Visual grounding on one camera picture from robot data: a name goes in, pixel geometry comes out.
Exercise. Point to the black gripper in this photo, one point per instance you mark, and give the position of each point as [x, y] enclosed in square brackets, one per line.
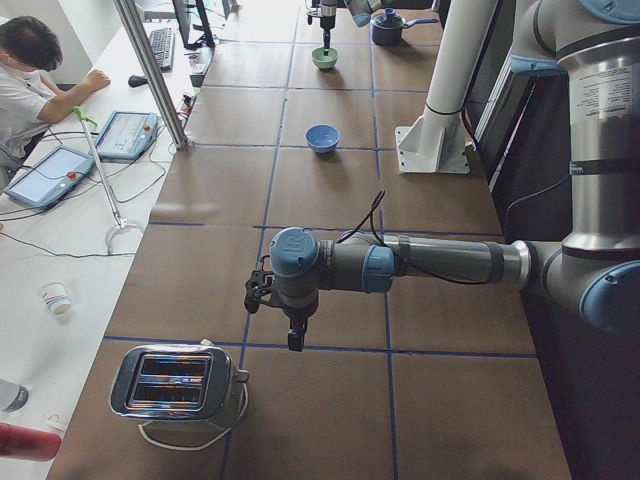
[327, 21]
[298, 314]

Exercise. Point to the green bowl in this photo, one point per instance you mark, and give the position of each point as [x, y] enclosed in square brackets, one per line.
[324, 59]

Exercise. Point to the blue bowl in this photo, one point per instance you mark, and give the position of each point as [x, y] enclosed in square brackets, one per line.
[322, 138]

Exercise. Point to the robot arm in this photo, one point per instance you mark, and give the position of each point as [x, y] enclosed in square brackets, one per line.
[360, 10]
[593, 272]

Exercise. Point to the blue saucepan with lid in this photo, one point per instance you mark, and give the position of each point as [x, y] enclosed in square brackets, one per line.
[388, 27]

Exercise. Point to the chrome toaster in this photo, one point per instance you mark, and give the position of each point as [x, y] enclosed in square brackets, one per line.
[180, 387]

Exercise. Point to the black keyboard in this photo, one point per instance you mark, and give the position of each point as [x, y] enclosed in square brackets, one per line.
[162, 43]

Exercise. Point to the reacher grabber stick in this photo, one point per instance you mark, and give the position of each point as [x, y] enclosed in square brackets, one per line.
[121, 224]

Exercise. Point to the black computer mouse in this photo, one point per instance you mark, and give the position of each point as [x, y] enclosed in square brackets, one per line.
[135, 81]

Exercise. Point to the teach pendant far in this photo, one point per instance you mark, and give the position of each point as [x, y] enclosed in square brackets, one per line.
[126, 136]

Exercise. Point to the teach pendant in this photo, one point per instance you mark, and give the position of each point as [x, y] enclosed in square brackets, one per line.
[126, 136]
[51, 178]

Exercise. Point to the paper cup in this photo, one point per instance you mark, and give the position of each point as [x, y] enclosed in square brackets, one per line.
[55, 297]

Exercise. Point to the teach pendant near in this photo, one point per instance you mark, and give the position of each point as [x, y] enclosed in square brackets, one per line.
[51, 178]

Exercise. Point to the seated person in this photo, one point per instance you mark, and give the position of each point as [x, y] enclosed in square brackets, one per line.
[30, 102]

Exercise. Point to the red bottle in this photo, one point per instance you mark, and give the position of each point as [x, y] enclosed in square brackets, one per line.
[28, 444]

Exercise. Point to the white pedestal column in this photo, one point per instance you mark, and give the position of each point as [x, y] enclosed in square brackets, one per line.
[435, 143]

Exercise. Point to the aluminium frame post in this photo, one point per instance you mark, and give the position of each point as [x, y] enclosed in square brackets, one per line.
[134, 28]

